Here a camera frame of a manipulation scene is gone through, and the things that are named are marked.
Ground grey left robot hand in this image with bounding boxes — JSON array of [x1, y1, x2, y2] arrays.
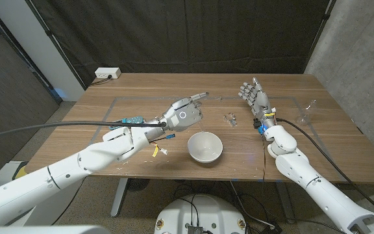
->
[[159, 92, 210, 133]]

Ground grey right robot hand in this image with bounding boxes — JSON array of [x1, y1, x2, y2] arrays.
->
[[238, 77, 277, 128]]

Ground white round dish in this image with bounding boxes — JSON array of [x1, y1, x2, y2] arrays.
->
[[187, 131, 224, 164]]

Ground blue toy flip phone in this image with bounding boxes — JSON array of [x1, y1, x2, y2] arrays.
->
[[108, 116, 145, 131]]

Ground small clear crumpled plastic piece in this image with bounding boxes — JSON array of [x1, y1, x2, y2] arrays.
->
[[223, 112, 238, 127]]

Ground clear glass flask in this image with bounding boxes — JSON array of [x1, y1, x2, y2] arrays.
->
[[299, 99, 318, 126]]

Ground black backdrop curtain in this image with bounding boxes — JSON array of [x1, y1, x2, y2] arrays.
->
[[26, 0, 332, 89]]

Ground black round floor disk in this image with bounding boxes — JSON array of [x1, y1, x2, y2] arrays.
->
[[127, 177, 151, 192]]

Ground white power strip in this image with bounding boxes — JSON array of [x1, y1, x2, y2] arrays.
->
[[94, 67, 122, 79]]

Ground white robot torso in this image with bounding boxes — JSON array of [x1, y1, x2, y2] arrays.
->
[[154, 194, 247, 234]]

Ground white table leg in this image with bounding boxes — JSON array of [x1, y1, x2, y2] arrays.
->
[[110, 177, 129, 218]]

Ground grey table leg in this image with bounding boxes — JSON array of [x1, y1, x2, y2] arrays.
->
[[276, 181, 297, 224]]

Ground grey finned device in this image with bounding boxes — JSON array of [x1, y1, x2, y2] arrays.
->
[[186, 224, 204, 234]]

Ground black power adapter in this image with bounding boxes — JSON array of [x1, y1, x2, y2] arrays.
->
[[260, 222, 284, 234]]

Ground yellow and black floor object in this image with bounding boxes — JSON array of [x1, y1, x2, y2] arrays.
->
[[12, 161, 29, 179]]

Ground dark grey door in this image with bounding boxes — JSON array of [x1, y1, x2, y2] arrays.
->
[[0, 6, 61, 173]]

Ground thin black left hand cable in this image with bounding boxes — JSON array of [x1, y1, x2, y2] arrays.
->
[[147, 133, 177, 157]]

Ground thin black hand cable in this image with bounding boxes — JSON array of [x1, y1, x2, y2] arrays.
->
[[147, 133, 177, 157], [260, 131, 347, 234]]

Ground thin black right hand cable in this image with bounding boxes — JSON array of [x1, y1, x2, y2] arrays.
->
[[260, 131, 347, 234]]

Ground black power strip cord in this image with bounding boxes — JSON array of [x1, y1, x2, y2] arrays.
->
[[90, 75, 112, 86]]

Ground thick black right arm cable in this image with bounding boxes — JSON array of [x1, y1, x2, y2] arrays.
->
[[276, 118, 374, 219]]

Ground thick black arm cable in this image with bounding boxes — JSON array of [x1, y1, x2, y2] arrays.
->
[[276, 118, 374, 219], [0, 120, 168, 142]]

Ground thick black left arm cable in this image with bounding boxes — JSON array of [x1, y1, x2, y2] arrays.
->
[[0, 120, 168, 142]]

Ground white floor base plate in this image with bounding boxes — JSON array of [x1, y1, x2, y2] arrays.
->
[[0, 161, 24, 191]]

